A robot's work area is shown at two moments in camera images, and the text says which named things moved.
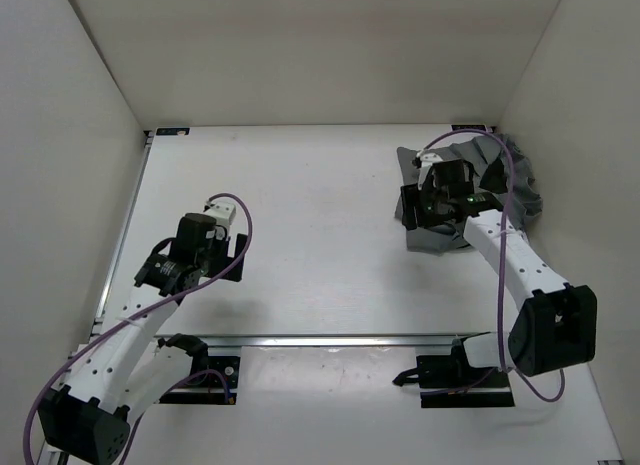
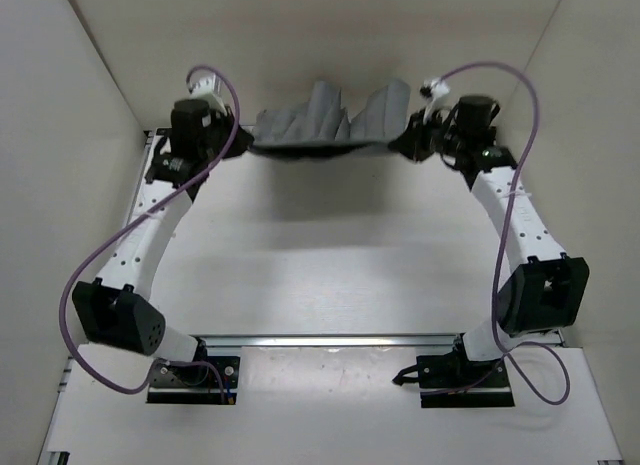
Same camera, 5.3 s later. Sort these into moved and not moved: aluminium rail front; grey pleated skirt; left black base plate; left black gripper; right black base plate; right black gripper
Moved: grey pleated skirt; left black gripper; right black gripper
Not moved: left black base plate; aluminium rail front; right black base plate
